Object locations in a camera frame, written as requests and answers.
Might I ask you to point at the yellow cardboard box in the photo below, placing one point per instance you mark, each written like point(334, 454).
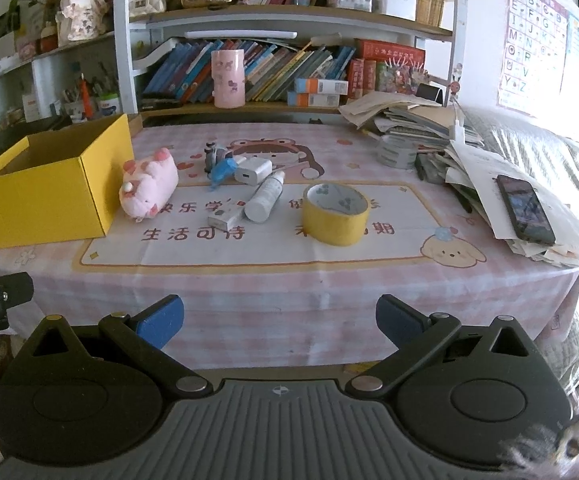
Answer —
point(44, 202)

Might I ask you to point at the thick red dictionary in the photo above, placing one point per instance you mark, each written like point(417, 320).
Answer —
point(392, 52)

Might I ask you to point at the black phone stand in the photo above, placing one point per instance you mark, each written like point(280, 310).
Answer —
point(429, 94)

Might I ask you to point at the grey tape roll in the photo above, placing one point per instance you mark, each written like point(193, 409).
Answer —
point(394, 157)

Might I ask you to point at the white pen holder box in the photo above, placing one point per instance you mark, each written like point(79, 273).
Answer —
point(394, 2)

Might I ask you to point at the white jar green lid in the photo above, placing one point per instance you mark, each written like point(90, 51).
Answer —
point(108, 105)

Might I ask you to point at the white box red label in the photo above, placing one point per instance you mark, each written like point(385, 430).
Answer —
point(30, 108)

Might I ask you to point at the white plug adapter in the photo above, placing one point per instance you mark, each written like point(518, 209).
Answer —
point(457, 130)

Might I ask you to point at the desktop with pink checked cloth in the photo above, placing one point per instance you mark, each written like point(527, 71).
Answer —
point(269, 295)

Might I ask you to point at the white charger block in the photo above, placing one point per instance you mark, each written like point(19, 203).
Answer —
point(252, 170)

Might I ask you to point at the white bookshelf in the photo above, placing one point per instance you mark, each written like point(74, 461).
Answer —
point(122, 60)

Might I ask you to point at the row of colourful books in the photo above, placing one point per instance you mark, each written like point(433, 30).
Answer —
point(269, 72)

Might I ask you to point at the white printed desk mat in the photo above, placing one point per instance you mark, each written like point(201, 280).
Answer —
point(269, 245)

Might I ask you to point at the alphabet wall poster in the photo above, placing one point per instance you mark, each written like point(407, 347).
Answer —
point(532, 45)

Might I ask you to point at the white tissue box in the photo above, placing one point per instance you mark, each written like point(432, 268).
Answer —
point(5, 64)

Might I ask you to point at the pink pig plush toy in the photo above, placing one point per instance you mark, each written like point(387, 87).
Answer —
point(149, 180)

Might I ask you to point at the small grey bottle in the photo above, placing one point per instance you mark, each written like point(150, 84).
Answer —
point(210, 156)

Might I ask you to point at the black smartphone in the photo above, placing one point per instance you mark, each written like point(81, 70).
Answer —
point(524, 210)

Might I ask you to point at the upright red books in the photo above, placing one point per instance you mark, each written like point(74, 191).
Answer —
point(362, 79)

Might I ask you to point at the yellow tape roll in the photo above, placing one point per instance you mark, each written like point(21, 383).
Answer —
point(334, 227)

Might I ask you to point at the pink cylindrical holder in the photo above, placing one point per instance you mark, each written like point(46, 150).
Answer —
point(228, 80)

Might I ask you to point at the small white rectangular box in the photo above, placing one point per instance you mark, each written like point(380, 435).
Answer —
point(224, 216)

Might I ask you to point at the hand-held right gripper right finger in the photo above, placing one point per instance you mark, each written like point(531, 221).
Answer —
point(395, 321)

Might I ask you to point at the blue plastic toy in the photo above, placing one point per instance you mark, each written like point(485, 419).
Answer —
point(222, 172)

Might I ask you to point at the white cup with pens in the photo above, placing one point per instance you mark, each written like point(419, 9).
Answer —
point(74, 109)

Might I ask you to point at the white plastic bottle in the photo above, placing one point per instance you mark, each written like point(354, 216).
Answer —
point(262, 200)

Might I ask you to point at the red slim bottle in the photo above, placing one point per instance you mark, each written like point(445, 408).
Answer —
point(86, 100)

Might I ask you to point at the orange and white carton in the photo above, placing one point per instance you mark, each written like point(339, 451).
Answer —
point(322, 86)

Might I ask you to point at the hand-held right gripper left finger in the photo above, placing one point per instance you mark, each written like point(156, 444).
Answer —
point(162, 321)

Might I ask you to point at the white floral figurine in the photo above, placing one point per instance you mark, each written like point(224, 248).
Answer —
point(83, 15)

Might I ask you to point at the red round bottle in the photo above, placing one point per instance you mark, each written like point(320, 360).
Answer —
point(48, 39)

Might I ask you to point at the white side shelf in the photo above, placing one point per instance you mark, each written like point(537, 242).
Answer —
point(44, 70)

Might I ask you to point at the fluffy grey sleeve cuff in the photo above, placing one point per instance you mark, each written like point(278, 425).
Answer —
point(559, 450)

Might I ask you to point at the pile of papers and notebooks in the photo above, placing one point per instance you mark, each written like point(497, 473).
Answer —
point(469, 170)

